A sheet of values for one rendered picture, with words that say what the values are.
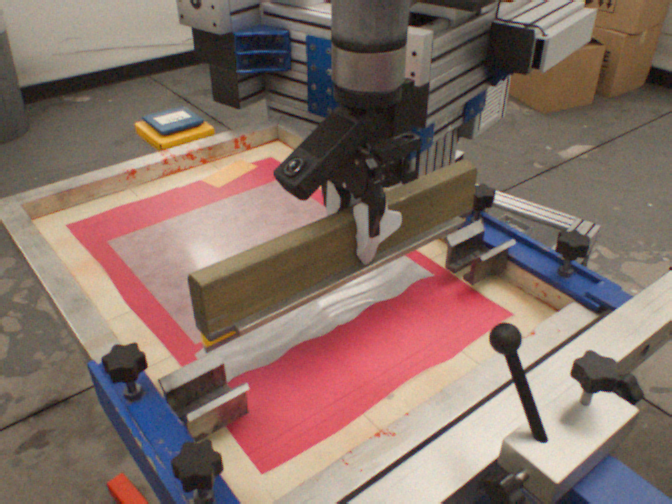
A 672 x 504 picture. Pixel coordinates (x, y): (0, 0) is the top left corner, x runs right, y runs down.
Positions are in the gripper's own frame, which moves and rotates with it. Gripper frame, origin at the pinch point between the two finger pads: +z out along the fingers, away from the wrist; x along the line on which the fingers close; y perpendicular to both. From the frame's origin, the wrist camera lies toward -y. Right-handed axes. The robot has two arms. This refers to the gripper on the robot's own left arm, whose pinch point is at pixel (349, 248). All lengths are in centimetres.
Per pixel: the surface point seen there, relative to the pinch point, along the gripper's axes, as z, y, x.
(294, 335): 13.1, -6.2, 3.5
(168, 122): 12, 10, 74
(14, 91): 85, 27, 319
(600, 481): 5.0, -0.5, -35.7
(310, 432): 13.7, -13.6, -10.0
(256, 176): 13.8, 13.6, 44.1
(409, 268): 13.0, 15.5, 4.6
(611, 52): 82, 332, 150
